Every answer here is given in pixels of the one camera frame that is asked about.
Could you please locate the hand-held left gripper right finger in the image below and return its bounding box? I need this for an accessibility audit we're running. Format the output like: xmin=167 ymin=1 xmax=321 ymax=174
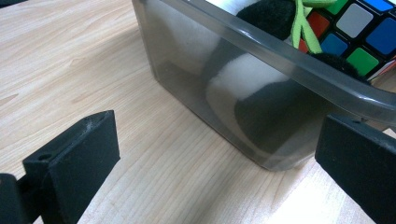
xmin=314 ymin=113 xmax=396 ymax=224

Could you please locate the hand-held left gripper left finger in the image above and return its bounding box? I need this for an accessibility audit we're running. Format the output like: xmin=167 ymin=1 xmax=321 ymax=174
xmin=22 ymin=109 xmax=121 ymax=224

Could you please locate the colourful puzzle cube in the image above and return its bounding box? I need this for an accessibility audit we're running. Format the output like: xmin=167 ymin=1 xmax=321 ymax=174
xmin=298 ymin=0 xmax=396 ymax=82

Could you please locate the clear plastic storage box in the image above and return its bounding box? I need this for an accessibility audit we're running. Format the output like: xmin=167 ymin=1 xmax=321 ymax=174
xmin=132 ymin=0 xmax=396 ymax=173

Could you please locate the panda plush toy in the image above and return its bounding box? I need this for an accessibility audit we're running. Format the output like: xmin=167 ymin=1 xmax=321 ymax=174
xmin=148 ymin=0 xmax=372 ymax=158

